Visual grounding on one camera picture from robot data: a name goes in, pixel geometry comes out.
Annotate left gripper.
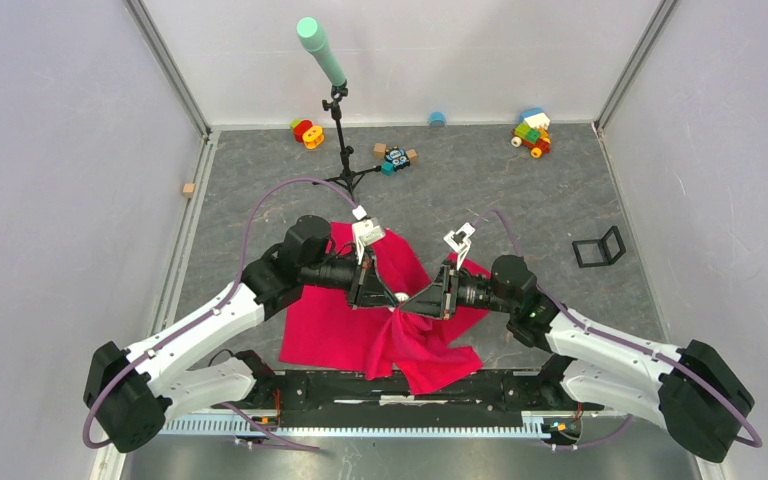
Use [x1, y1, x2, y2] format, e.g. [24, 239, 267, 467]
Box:
[301, 245, 400, 311]

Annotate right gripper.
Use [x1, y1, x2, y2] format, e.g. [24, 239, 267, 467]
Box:
[401, 258, 515, 318]

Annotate red t-shirt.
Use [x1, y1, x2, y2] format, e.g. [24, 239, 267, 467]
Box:
[278, 221, 493, 397]

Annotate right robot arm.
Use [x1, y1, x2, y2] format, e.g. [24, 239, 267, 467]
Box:
[401, 255, 763, 463]

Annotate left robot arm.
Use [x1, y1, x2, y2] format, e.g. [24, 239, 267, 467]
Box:
[83, 215, 399, 453]

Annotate black brooch stand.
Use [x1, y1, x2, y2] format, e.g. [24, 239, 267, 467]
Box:
[571, 225, 627, 268]

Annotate blue robot toy blocks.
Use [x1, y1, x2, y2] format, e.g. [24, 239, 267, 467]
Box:
[373, 143, 419, 176]

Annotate red yellow toy wheels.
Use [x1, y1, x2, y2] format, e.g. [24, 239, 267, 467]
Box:
[290, 119, 325, 150]

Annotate blue dome block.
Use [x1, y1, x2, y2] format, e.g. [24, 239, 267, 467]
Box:
[427, 111, 447, 128]

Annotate colourful toy block car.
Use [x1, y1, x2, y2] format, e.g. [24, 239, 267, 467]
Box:
[509, 108, 552, 159]

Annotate green microphone on tripod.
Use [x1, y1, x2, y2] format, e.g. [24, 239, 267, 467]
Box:
[296, 17, 380, 199]

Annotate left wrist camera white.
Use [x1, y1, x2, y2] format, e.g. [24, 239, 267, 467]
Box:
[351, 205, 386, 265]

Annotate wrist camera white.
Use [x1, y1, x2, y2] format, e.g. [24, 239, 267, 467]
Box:
[351, 205, 386, 265]
[443, 222, 476, 270]

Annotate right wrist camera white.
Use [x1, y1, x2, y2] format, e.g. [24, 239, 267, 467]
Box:
[443, 222, 476, 270]

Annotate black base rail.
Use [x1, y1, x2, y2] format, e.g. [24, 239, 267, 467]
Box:
[231, 370, 604, 428]

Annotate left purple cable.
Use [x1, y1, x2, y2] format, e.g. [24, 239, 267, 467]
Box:
[82, 176, 359, 450]

